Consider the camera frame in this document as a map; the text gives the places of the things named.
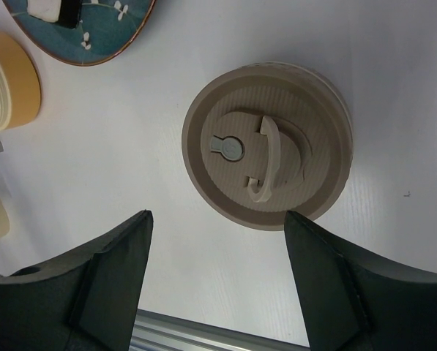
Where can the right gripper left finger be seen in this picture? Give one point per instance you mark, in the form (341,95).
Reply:
(84,299)

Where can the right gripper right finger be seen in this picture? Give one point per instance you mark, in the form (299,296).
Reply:
(354,299)

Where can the grey lunch box lid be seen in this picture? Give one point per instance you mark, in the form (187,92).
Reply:
(268,138)

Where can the grey steel lunch box container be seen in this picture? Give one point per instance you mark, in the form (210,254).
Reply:
(335,84)

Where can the yellow lunch box container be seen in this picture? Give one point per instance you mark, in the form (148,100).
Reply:
(20,91)

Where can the blue ceramic plate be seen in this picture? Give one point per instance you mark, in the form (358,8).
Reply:
(105,29)

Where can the small black white sushi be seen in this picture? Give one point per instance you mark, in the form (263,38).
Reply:
(65,13)

